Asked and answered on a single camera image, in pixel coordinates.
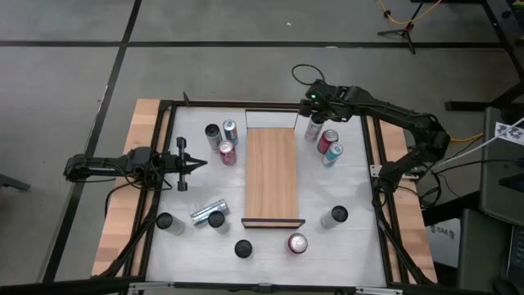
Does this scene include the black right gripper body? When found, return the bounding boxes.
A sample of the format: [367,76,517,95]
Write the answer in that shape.
[298,79,349,120]

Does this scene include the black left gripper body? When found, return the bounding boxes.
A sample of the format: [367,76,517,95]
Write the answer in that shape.
[151,137,188,193]

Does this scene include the white Celsius can black lid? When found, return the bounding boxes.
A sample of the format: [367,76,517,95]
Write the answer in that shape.
[204,123,224,151]
[319,205,350,229]
[234,239,254,259]
[156,211,186,236]
[207,210,231,235]
[304,116,325,143]

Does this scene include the red Coca-Cola can black print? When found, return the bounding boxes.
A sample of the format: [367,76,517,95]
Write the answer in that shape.
[287,232,309,256]
[316,129,340,155]

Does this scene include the red Coca-Cola can white script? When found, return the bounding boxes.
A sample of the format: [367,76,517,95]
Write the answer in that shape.
[218,139,238,166]

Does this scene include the blue silver Red Bull can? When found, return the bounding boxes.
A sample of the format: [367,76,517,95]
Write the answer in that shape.
[222,119,239,145]
[321,142,345,168]

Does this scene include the wooden tray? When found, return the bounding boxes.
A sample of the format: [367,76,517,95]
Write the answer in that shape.
[241,108,306,229]

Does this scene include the black tripod stand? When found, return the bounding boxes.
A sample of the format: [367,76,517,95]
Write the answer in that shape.
[376,0,427,56]

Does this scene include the grey chair leg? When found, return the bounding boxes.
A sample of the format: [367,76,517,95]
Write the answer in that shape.
[0,173,32,193]

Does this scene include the black gantry beam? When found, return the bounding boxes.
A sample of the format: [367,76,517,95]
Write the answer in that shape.
[0,276,524,295]

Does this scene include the white cardboard box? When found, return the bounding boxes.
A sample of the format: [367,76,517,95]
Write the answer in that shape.
[427,218,463,268]

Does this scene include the grey computer case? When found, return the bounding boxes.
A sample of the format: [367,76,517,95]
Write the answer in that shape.
[478,107,524,227]

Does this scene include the white paper tag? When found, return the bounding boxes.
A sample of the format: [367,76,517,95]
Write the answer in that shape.
[494,120,524,148]

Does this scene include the grey cabinet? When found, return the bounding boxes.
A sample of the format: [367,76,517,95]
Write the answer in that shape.
[456,207,515,293]

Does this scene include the dark electronic device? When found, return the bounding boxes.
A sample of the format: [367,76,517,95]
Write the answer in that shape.
[505,224,524,290]

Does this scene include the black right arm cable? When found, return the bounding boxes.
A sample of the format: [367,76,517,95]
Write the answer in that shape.
[291,63,327,88]

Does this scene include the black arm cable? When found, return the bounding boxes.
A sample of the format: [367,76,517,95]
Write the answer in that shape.
[104,161,175,208]
[291,63,327,88]

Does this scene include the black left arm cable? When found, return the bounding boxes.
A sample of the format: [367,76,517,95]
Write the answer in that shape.
[104,161,175,208]

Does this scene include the black aluminium table frame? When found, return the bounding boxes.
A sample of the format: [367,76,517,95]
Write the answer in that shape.
[93,98,439,288]

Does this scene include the yellow floor cable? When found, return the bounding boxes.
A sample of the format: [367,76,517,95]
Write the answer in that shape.
[375,0,444,25]

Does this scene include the black desk frame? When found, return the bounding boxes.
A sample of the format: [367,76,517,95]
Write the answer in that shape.
[444,0,524,112]

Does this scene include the yellow extension cord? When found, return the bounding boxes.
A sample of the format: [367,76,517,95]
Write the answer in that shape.
[449,132,485,143]

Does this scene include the white cable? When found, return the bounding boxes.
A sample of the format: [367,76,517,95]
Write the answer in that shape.
[431,116,524,170]

